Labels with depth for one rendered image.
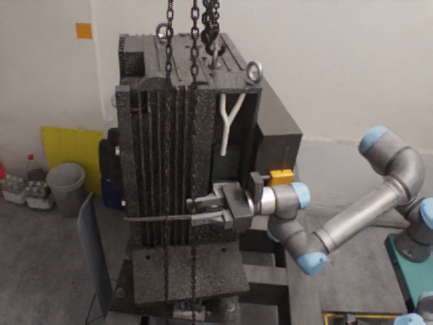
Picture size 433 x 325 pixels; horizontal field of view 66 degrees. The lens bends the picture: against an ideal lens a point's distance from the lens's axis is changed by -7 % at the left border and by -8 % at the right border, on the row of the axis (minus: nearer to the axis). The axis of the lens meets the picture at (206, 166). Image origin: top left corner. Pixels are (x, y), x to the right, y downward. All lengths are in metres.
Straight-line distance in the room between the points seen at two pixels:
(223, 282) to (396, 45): 1.75
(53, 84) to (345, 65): 1.92
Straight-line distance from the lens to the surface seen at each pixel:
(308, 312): 1.70
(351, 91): 2.49
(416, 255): 1.56
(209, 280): 1.41
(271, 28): 2.23
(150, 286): 1.39
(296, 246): 1.00
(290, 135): 1.13
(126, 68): 1.32
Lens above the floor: 2.08
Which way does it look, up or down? 39 degrees down
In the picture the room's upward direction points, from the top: 5 degrees clockwise
